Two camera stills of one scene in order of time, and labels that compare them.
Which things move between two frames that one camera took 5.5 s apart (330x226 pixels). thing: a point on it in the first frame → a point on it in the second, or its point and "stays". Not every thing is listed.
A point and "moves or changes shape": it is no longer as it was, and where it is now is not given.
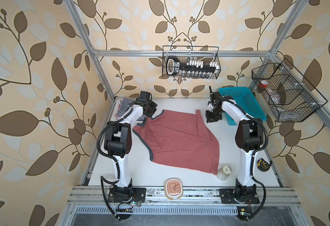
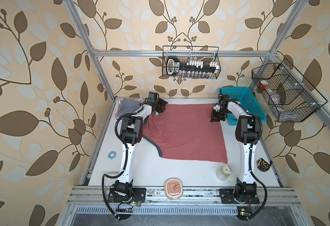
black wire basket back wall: [191, 62] stays
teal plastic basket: [244, 98] stays
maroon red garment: [181, 139] moves or changes shape
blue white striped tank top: [123, 107] stays
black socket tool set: [192, 68] stays
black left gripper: [154, 105] → [163, 105]
